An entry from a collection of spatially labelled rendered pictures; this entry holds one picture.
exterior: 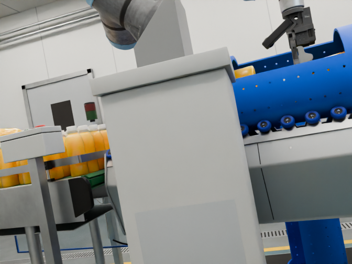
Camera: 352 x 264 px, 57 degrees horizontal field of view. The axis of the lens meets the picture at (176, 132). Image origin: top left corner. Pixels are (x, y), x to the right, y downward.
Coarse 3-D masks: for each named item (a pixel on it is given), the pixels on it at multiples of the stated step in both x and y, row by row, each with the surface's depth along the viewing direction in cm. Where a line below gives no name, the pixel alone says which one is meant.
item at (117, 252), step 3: (114, 249) 183; (117, 249) 183; (120, 249) 185; (114, 252) 183; (117, 252) 183; (120, 252) 185; (114, 255) 183; (117, 255) 183; (120, 255) 184; (114, 258) 184; (117, 258) 183; (120, 258) 184; (114, 261) 184; (117, 261) 183; (120, 261) 183; (123, 261) 186
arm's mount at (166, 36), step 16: (176, 0) 79; (160, 16) 77; (176, 16) 76; (144, 32) 78; (160, 32) 77; (176, 32) 76; (144, 48) 78; (160, 48) 77; (176, 48) 76; (144, 64) 78
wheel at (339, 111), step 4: (332, 108) 100; (336, 108) 99; (340, 108) 99; (344, 108) 98; (332, 112) 99; (336, 112) 99; (340, 112) 98; (344, 112) 97; (332, 116) 99; (336, 116) 98; (340, 116) 97; (344, 116) 98
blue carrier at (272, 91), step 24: (312, 48) 117; (336, 48) 116; (264, 72) 103; (288, 72) 100; (312, 72) 98; (336, 72) 95; (240, 96) 106; (264, 96) 103; (288, 96) 101; (312, 96) 99; (336, 96) 98; (240, 120) 110
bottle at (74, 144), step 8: (72, 136) 124; (80, 136) 126; (72, 144) 124; (80, 144) 125; (72, 152) 124; (80, 152) 124; (72, 168) 124; (80, 168) 124; (88, 168) 127; (72, 176) 124
